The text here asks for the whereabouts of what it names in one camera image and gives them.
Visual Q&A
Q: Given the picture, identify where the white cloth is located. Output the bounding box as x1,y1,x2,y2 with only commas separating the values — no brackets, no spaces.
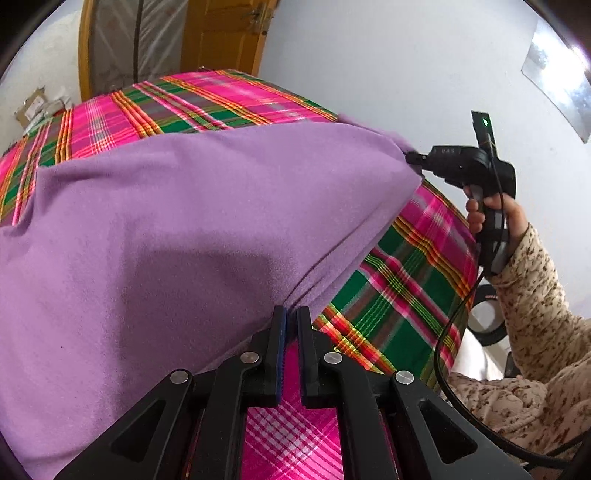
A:
454,331,505,381

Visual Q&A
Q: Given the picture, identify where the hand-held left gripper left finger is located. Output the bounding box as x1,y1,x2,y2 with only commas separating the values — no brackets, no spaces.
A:
54,306,289,480

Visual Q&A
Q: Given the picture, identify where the wooden door frame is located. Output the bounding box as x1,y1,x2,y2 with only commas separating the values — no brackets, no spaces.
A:
78,0,96,103

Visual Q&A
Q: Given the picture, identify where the pink green plaid bed sheet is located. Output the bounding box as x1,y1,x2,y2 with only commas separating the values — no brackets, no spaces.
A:
0,69,479,480

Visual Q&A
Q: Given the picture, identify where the metal door handle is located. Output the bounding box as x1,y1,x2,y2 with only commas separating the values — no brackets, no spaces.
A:
246,2,274,34

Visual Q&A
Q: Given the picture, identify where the person's right forearm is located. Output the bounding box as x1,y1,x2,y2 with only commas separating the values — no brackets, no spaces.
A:
489,224,591,385

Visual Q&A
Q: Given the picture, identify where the black cable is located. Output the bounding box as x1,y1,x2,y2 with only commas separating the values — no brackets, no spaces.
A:
433,138,591,470

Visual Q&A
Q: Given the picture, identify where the person's patterned clothing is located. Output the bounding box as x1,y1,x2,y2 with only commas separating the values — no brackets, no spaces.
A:
445,351,591,463

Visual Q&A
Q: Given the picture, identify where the reflective wall sheet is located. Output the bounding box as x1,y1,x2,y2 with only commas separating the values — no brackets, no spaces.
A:
521,17,591,145

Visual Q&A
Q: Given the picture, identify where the wooden door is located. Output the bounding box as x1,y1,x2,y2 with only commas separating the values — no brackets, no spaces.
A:
180,0,280,77

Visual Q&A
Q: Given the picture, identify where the purple fleece garment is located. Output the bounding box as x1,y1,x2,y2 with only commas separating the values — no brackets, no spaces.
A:
0,113,424,480

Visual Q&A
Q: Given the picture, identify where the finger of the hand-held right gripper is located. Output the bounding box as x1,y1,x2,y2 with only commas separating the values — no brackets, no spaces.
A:
403,150,435,179

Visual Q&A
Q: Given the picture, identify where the person's right hand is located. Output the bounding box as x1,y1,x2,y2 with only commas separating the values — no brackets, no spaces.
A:
464,190,530,259

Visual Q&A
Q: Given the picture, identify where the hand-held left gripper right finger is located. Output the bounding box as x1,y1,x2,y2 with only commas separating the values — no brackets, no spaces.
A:
297,306,533,480

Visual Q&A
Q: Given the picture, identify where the black tape roll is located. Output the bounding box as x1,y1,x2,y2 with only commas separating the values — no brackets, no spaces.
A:
466,283,511,347

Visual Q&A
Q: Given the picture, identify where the brown cardboard box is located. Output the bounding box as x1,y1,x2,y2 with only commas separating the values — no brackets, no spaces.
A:
13,87,48,126

